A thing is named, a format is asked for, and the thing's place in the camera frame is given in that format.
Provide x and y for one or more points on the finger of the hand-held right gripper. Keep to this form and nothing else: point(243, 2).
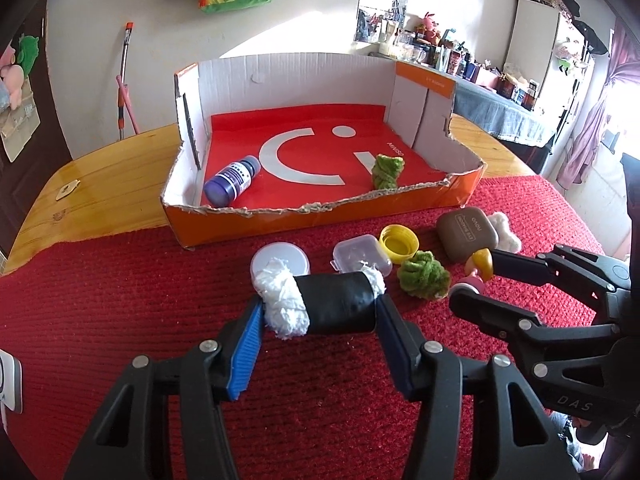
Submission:
point(485, 307)
point(520, 266)

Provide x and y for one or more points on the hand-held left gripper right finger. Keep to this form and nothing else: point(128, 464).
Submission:
point(392, 345)

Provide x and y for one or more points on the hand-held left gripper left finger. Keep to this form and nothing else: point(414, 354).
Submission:
point(245, 355)

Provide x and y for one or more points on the pink and yellow toy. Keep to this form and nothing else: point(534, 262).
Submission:
point(482, 262)

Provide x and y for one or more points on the brown eyeshadow case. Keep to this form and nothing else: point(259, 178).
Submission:
point(465, 235)

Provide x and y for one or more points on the black roll with white yarn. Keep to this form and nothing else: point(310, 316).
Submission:
point(340, 305)

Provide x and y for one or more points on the round green yarn ball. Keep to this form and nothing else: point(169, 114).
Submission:
point(425, 276)

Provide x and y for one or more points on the small clear plastic box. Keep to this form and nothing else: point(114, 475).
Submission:
point(357, 252)

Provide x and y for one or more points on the round white lid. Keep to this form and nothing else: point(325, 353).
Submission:
point(280, 254)

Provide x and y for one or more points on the orange and white cardboard box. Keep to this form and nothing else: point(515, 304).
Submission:
point(300, 85)

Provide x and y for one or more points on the white fluffy wool piece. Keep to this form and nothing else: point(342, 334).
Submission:
point(506, 235)

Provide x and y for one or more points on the yellow bottle cap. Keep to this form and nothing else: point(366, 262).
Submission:
point(397, 245)

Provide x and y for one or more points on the red knitted cloth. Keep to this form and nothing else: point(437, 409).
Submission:
point(150, 285)

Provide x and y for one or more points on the blue denim cloth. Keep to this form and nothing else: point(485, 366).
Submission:
point(500, 110)

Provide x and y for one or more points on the purple curtain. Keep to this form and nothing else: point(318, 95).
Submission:
point(595, 125)

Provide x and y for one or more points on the knotted green yarn ball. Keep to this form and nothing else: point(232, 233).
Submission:
point(386, 172)

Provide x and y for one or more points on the dark blue bottle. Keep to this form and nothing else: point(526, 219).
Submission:
point(230, 182)

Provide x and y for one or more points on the row of cosmetic bottles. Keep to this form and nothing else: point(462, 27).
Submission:
point(450, 57)

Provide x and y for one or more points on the white framed standing mirror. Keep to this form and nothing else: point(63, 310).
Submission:
point(532, 35)

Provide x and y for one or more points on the white plastic device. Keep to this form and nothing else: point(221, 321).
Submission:
point(10, 385)

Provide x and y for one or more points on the dark hanging cloth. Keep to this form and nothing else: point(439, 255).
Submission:
point(590, 35)

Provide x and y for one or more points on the small paper tag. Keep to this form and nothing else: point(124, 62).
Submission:
point(67, 189)

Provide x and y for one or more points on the pink plush figure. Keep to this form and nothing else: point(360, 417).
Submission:
point(429, 25)

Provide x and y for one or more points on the dark brown door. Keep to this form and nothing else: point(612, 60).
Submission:
point(30, 185)

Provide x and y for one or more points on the pink stick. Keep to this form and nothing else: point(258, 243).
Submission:
point(127, 105)

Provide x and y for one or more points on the beige paper sheet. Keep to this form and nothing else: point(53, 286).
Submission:
point(20, 130)

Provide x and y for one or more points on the metal pole with orange tip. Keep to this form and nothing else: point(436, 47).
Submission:
point(125, 60)

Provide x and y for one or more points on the pink plush toy on door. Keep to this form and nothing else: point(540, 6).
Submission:
point(12, 77)

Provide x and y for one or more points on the green plush toy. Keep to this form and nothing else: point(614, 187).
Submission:
point(29, 52)

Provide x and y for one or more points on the wall mirror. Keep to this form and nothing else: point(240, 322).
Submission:
point(385, 5)

